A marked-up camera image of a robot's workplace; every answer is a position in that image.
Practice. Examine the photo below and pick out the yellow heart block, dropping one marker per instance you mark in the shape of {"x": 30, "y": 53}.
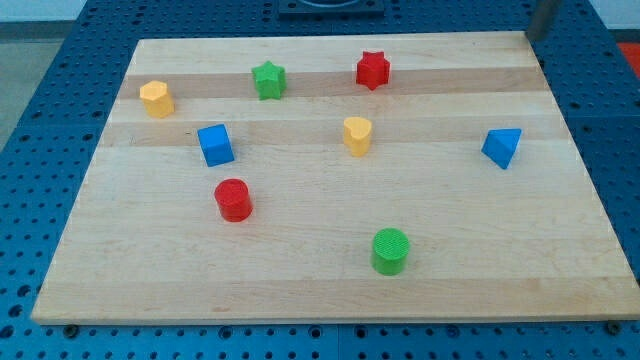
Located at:
{"x": 357, "y": 133}

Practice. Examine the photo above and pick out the blue cube block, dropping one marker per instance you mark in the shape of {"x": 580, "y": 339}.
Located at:
{"x": 216, "y": 145}

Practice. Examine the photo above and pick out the green star block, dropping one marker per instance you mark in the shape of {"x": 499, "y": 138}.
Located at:
{"x": 269, "y": 80}

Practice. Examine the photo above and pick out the wooden board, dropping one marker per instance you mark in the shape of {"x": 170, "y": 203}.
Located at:
{"x": 145, "y": 242}

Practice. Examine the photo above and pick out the red cylinder block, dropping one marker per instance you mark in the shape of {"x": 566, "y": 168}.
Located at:
{"x": 233, "y": 199}

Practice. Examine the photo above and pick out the red star block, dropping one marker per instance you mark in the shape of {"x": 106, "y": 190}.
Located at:
{"x": 373, "y": 70}

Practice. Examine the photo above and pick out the grey metal pointer rod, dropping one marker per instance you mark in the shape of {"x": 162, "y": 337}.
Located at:
{"x": 542, "y": 19}

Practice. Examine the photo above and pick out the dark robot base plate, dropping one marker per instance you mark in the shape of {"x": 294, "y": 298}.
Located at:
{"x": 300, "y": 8}

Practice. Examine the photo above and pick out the blue triangle block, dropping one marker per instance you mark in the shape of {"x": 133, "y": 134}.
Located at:
{"x": 500, "y": 145}

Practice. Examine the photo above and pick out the yellow hexagon block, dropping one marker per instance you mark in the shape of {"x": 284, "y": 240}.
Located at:
{"x": 157, "y": 99}

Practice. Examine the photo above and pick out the green cylinder block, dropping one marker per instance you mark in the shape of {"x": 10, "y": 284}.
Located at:
{"x": 390, "y": 249}

